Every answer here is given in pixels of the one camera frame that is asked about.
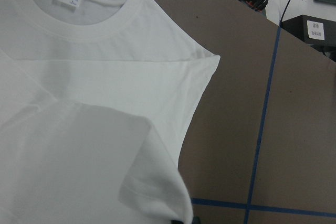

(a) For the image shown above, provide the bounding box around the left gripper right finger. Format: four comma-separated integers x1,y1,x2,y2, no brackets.
192,216,200,224

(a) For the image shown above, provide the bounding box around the white long-sleeve printed shirt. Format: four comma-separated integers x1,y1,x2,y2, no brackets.
1,0,220,223

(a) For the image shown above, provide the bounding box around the black power adapter box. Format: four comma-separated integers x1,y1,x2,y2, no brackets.
281,15,335,62

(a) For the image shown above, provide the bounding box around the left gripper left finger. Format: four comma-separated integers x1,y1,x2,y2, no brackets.
171,220,182,224

